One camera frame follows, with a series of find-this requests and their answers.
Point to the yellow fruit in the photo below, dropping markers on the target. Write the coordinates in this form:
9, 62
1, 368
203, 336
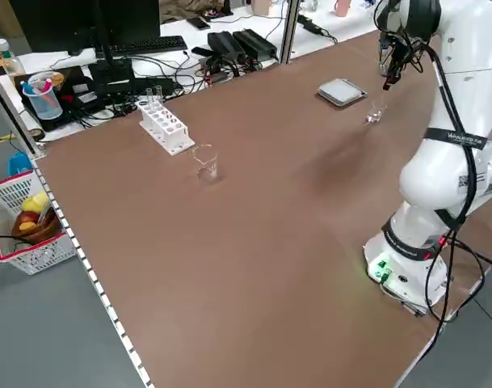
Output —
35, 202

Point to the large glass beaker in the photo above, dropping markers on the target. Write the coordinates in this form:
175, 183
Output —
207, 174

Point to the blue plastic object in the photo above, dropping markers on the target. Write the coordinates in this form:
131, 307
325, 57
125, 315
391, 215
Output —
19, 163

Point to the clear bottle with white cap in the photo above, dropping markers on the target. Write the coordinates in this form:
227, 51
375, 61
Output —
9, 60

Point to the aluminium frame post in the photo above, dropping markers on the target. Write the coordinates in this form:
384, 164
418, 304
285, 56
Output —
15, 117
289, 32

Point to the black power supply box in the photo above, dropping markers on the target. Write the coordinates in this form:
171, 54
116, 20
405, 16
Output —
225, 44
255, 42

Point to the black box with white label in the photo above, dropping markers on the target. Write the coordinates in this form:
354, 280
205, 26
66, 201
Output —
74, 111

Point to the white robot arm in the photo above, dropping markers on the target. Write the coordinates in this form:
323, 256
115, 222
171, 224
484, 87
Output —
463, 48

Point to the glass test tube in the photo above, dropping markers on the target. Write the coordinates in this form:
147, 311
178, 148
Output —
149, 99
159, 95

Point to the glass stirring rod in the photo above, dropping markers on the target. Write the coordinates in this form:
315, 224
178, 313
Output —
381, 103

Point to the white and red plastic basket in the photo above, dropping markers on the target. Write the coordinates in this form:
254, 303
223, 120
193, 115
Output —
43, 258

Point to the black tape roll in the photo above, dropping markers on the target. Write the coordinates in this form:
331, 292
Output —
37, 138

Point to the black computer monitor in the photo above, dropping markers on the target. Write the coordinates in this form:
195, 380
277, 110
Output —
60, 24

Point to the black power adapter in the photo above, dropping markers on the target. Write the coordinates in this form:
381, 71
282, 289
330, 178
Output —
310, 24

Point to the black keyboard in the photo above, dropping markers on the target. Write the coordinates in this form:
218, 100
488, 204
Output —
148, 43

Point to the brown wooden bowl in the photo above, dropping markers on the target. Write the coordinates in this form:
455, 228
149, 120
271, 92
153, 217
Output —
43, 234

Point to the red apple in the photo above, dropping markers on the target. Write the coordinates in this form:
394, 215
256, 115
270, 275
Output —
27, 220

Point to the silver digital balance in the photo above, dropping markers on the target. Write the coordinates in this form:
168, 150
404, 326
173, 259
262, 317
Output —
340, 91

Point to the small glass beaker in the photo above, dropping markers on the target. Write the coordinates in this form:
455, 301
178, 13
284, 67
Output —
374, 118

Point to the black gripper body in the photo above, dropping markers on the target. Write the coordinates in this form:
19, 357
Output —
399, 44

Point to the black monitor stand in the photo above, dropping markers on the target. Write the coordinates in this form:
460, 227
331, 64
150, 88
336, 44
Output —
108, 74

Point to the black smartphone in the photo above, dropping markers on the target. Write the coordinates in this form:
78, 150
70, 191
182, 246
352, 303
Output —
199, 23

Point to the pink cup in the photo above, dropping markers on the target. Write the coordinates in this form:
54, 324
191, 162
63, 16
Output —
342, 8

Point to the white test tube rack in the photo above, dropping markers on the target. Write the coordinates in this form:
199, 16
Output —
177, 143

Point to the beige cup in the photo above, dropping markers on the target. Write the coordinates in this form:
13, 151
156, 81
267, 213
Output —
261, 6

